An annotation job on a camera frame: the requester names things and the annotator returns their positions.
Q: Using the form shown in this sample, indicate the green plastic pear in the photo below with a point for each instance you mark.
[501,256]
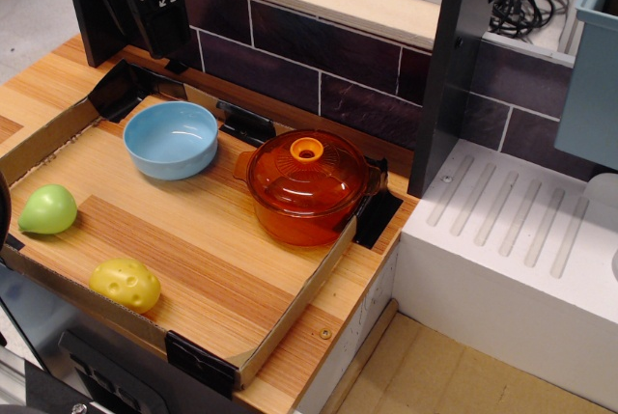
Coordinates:
[50,210]

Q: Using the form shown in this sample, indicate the light blue bowl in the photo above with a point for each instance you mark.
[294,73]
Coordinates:
[172,140]

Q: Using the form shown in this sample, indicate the orange pot lid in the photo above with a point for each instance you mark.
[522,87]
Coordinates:
[306,172]

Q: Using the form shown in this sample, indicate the orange glass pot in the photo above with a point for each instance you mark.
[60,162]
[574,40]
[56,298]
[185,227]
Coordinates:
[313,230]

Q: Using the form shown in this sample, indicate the yellow plastic cheese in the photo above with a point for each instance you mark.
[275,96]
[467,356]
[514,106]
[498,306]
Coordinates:
[127,282]

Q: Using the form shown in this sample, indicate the cardboard fence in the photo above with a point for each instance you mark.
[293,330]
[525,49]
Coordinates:
[226,284]

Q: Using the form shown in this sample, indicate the brass screw in counter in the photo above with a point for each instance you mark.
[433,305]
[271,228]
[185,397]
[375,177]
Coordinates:
[325,334]

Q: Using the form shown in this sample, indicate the teal plastic bin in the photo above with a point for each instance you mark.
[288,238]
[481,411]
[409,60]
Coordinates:
[588,125]

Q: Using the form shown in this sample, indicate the white drain board sink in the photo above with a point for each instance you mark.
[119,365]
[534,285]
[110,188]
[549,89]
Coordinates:
[519,262]

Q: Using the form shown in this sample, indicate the dark grey upright post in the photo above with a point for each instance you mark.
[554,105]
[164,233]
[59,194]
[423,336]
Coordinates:
[461,26]

